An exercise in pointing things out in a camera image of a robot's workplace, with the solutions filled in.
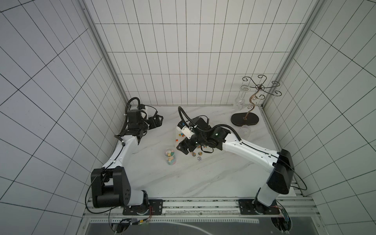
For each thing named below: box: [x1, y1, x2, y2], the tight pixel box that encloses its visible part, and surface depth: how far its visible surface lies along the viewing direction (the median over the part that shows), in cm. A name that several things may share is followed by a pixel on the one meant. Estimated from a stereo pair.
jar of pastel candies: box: [164, 147, 177, 166], surface depth 85 cm
